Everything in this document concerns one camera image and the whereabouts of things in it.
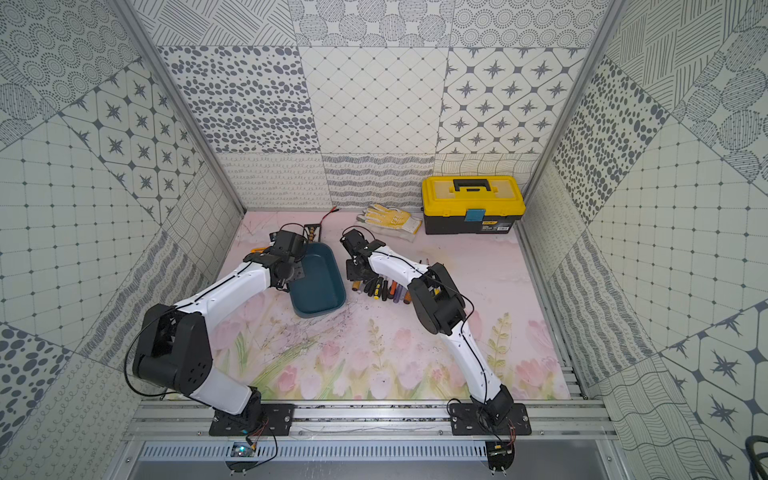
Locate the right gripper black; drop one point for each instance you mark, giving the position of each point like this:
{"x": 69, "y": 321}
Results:
{"x": 352, "y": 275}

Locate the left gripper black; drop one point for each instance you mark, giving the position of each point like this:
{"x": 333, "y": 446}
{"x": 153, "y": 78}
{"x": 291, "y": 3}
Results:
{"x": 287, "y": 276}

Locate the yellow cap screwdriver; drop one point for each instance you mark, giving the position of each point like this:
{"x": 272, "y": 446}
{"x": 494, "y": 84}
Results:
{"x": 377, "y": 288}

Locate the teal plastic storage box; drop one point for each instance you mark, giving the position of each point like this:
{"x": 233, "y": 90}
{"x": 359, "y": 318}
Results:
{"x": 320, "y": 290}

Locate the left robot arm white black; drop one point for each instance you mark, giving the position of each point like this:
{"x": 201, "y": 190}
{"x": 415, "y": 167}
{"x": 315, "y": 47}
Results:
{"x": 174, "y": 347}

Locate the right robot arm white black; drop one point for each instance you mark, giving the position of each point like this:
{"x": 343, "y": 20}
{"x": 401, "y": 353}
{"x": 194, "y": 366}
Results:
{"x": 440, "y": 308}

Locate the black balanced charging board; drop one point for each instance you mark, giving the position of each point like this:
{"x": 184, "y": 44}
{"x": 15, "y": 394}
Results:
{"x": 312, "y": 232}

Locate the yellow white work gloves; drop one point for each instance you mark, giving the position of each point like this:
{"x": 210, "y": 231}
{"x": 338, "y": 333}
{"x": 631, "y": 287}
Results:
{"x": 392, "y": 222}

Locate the yellow black toolbox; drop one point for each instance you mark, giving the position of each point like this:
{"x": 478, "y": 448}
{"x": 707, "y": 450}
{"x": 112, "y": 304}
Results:
{"x": 471, "y": 204}

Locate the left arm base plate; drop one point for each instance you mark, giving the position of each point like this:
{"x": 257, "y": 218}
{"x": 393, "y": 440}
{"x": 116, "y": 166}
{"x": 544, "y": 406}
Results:
{"x": 273, "y": 418}

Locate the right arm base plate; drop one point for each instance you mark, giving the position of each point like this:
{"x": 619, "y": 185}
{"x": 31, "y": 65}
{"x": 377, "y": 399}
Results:
{"x": 469, "y": 419}

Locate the white slotted cable duct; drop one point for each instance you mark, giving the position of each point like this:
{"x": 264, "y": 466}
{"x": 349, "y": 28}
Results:
{"x": 306, "y": 450}

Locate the aluminium rail frame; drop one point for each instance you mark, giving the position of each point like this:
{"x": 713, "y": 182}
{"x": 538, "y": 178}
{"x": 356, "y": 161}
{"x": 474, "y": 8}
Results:
{"x": 383, "y": 420}

